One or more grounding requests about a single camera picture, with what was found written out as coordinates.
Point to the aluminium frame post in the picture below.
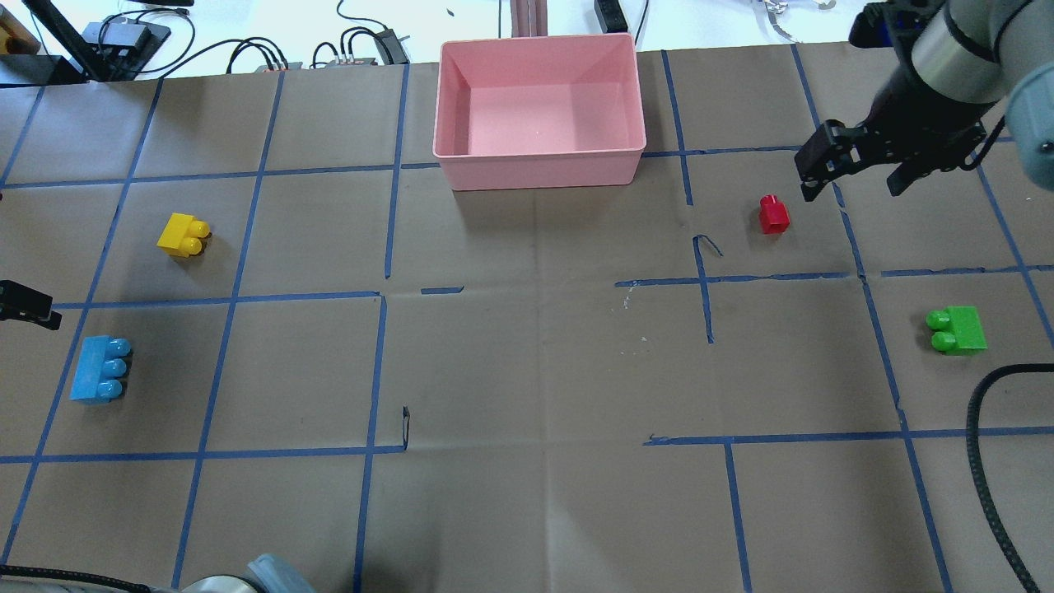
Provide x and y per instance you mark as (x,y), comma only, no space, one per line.
(529,18)

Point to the green toy block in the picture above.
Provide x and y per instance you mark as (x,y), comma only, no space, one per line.
(956,331)

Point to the pink plastic box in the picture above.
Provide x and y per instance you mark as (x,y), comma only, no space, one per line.
(538,113)

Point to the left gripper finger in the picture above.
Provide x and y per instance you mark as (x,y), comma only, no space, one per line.
(19,302)

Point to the black power adapter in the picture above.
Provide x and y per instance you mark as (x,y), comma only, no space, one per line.
(611,16)

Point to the yellow toy block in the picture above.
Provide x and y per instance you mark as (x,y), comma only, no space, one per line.
(184,236)

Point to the red toy block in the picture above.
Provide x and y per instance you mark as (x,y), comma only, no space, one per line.
(773,215)

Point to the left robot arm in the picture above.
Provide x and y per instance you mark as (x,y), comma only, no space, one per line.
(267,573)

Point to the blue toy block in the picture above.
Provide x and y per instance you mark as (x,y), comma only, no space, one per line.
(101,370)

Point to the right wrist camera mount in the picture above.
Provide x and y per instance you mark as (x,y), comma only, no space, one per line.
(891,24)

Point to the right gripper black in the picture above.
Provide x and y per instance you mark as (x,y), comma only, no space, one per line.
(904,107)

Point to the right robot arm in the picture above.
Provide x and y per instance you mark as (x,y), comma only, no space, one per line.
(966,71)

